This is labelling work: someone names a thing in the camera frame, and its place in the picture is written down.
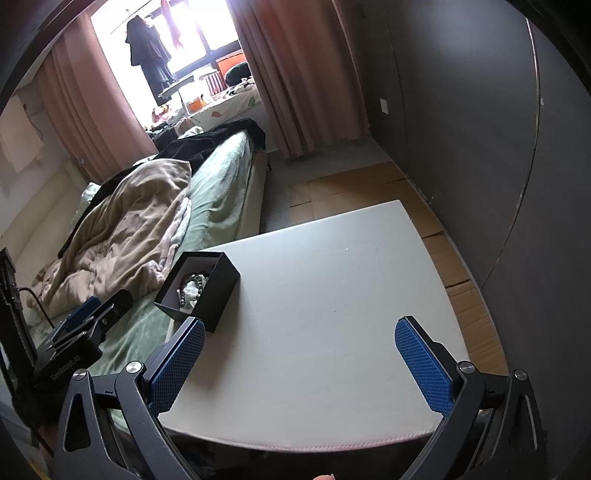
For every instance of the white paper sheet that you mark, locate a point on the white paper sheet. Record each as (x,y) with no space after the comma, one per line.
(18,134)

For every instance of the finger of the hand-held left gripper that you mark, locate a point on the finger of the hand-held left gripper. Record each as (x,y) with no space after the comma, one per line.
(115,307)
(83,311)

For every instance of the bed with green sheet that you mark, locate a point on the bed with green sheet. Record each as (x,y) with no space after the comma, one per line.
(217,194)

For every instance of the black jewelry box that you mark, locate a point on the black jewelry box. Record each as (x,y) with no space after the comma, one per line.
(221,295)

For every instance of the white wall switch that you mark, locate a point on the white wall switch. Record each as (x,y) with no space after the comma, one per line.
(385,105)

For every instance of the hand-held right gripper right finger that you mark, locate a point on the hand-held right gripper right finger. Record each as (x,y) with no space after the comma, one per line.
(425,369)

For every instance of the hanging pink garment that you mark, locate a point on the hanging pink garment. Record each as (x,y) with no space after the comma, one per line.
(173,25)

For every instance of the beige blanket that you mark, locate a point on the beige blanket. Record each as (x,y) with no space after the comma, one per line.
(124,221)

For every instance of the pink curtain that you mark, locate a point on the pink curtain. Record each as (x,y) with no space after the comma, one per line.
(295,78)
(92,101)

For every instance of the orange box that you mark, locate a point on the orange box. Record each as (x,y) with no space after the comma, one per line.
(228,67)

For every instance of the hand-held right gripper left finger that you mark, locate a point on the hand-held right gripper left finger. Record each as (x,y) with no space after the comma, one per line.
(178,364)

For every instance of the hanging dark clothes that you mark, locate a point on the hanging dark clothes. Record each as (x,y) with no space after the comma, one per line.
(147,50)

